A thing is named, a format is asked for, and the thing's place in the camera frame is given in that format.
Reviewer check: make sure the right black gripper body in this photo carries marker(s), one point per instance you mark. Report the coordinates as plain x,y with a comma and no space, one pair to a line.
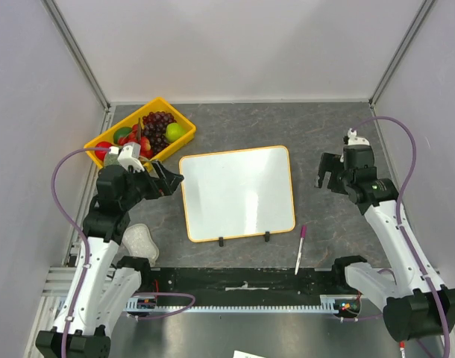
334,174

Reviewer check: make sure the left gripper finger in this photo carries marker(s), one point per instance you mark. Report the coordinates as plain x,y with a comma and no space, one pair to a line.
164,174
168,187

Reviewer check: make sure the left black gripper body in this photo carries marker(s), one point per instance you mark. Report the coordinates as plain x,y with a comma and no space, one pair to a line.
140,185

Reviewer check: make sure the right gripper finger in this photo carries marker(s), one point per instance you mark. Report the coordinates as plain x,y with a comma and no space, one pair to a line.
330,163
332,180

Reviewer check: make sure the purple whiteboard marker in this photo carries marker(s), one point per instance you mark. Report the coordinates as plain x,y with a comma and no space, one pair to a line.
300,248

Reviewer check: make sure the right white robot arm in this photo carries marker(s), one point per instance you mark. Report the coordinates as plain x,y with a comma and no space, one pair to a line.
416,303

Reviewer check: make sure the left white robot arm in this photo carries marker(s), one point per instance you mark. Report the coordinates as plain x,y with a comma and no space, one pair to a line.
92,307

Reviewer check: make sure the white whiteboard eraser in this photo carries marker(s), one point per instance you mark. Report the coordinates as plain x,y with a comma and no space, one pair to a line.
139,243

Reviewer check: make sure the yellow-framed whiteboard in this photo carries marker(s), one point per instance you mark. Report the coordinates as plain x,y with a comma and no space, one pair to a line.
237,194

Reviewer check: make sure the green netted melon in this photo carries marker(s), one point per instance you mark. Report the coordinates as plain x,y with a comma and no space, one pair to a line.
110,159

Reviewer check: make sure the light green apple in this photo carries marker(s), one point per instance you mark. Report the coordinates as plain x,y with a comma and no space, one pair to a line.
174,131

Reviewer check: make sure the red cherry bunch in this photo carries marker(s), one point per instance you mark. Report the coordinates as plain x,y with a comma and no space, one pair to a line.
137,136

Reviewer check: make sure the green lime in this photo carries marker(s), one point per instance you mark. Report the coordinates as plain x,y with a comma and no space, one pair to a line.
121,133

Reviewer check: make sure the dark purple grape bunch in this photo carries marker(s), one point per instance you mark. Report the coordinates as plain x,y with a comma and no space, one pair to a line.
154,129

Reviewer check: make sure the red pen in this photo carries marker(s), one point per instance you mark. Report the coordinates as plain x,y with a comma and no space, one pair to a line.
402,349

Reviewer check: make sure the white paper sheet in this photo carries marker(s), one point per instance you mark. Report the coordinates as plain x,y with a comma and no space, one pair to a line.
242,354

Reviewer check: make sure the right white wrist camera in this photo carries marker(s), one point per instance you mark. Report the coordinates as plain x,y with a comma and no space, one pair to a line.
352,138

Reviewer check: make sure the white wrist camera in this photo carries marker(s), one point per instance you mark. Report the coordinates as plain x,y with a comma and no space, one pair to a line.
129,157
352,138

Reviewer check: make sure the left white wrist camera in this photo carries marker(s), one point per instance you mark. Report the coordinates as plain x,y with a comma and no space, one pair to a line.
129,157

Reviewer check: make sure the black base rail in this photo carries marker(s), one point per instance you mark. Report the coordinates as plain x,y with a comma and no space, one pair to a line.
248,287

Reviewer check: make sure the white slotted cable duct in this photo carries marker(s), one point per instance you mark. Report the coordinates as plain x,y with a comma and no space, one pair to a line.
326,306

